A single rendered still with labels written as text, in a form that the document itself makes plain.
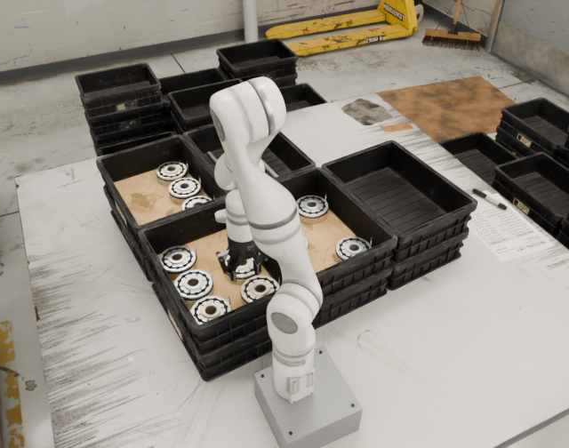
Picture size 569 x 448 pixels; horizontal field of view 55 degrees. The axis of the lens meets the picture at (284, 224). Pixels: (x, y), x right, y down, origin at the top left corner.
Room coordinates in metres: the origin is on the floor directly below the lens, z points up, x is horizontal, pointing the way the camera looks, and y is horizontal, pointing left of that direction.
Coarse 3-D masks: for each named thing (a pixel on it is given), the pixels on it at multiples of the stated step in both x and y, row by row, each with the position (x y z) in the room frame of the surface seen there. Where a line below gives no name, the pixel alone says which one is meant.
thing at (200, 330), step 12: (216, 204) 1.21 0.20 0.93; (180, 216) 1.16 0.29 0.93; (144, 228) 1.11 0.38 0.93; (144, 240) 1.06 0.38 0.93; (156, 264) 0.97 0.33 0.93; (168, 276) 0.93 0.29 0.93; (168, 288) 0.90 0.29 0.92; (180, 300) 0.86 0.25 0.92; (264, 300) 0.85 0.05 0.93; (228, 312) 0.81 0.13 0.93; (240, 312) 0.82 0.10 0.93; (252, 312) 0.83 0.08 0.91; (192, 324) 0.78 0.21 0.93; (204, 324) 0.78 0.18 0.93; (216, 324) 0.78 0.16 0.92
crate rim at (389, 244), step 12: (312, 168) 1.39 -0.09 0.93; (276, 180) 1.33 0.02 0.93; (348, 192) 1.27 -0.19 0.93; (360, 204) 1.21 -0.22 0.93; (372, 216) 1.16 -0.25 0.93; (384, 228) 1.11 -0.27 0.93; (396, 240) 1.06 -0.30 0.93; (360, 252) 1.01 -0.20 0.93; (372, 252) 1.01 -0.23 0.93; (336, 264) 0.97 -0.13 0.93; (348, 264) 0.98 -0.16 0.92; (324, 276) 0.94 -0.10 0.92
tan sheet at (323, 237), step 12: (312, 228) 1.22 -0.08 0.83; (324, 228) 1.22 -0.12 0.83; (336, 228) 1.22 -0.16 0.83; (348, 228) 1.22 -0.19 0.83; (312, 240) 1.17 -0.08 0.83; (324, 240) 1.17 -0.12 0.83; (336, 240) 1.17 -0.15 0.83; (312, 252) 1.11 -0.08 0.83; (324, 252) 1.11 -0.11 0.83; (312, 264) 1.07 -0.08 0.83; (324, 264) 1.07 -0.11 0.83
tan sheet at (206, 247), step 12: (204, 240) 1.17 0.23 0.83; (216, 240) 1.17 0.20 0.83; (204, 252) 1.11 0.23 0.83; (204, 264) 1.07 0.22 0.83; (216, 264) 1.07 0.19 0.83; (216, 276) 1.02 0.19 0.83; (216, 288) 0.98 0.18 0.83; (228, 288) 0.98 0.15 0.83; (240, 288) 0.98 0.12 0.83; (240, 300) 0.93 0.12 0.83
